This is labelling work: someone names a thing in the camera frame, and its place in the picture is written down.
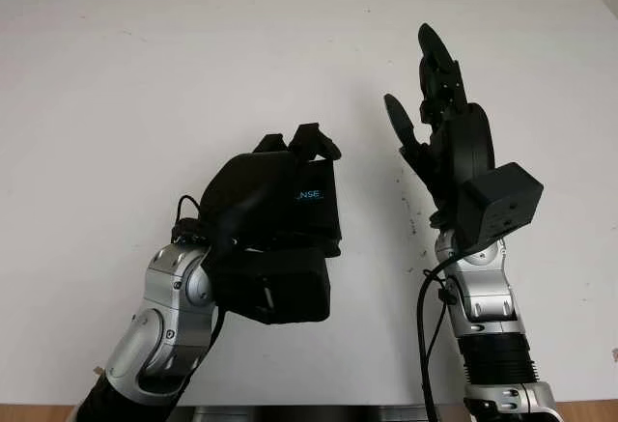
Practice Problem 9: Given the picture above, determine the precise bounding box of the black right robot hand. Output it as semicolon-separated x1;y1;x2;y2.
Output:
383;23;496;223

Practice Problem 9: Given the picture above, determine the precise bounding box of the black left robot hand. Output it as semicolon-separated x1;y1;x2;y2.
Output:
197;124;344;254

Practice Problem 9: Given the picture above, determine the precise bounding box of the black RealSense box lid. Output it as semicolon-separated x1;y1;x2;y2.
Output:
294;159;344;259

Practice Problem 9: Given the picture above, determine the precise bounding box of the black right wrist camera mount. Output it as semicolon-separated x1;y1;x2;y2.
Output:
456;162;545;252

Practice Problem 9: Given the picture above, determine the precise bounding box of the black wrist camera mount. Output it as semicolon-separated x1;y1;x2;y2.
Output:
456;162;545;252
211;246;332;325

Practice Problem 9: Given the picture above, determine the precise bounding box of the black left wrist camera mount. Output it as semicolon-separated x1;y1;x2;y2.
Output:
211;246;332;325

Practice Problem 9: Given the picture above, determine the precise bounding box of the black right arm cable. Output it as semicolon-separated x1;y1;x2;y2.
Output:
418;247;460;422

